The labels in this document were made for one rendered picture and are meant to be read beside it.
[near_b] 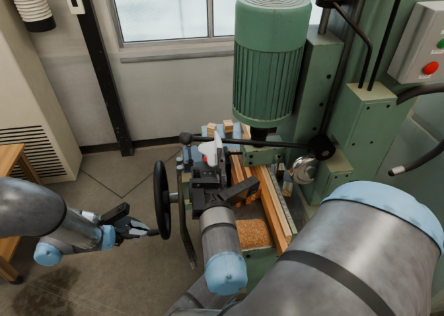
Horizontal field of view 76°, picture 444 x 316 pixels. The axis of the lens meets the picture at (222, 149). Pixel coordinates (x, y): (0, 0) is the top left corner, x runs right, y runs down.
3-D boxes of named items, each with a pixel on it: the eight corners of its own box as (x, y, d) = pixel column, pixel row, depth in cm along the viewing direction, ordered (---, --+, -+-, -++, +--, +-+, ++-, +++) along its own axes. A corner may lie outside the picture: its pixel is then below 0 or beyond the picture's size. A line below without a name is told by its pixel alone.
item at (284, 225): (240, 121, 125) (240, 112, 122) (244, 121, 125) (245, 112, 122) (283, 245, 81) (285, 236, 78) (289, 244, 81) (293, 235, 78)
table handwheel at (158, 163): (156, 162, 120) (146, 159, 91) (204, 157, 122) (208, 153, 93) (163, 231, 118) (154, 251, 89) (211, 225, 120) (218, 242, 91)
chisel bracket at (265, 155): (239, 157, 101) (240, 138, 96) (277, 152, 103) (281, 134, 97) (244, 171, 96) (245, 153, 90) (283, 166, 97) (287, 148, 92)
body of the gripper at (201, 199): (190, 162, 66) (195, 205, 58) (226, 163, 68) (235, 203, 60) (187, 184, 71) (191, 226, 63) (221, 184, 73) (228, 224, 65)
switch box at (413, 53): (385, 73, 70) (415, 1, 59) (422, 69, 71) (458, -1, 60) (401, 84, 65) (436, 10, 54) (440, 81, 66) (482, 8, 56)
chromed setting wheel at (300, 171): (285, 181, 91) (291, 153, 83) (321, 176, 93) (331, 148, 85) (287, 188, 89) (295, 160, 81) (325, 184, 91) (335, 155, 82)
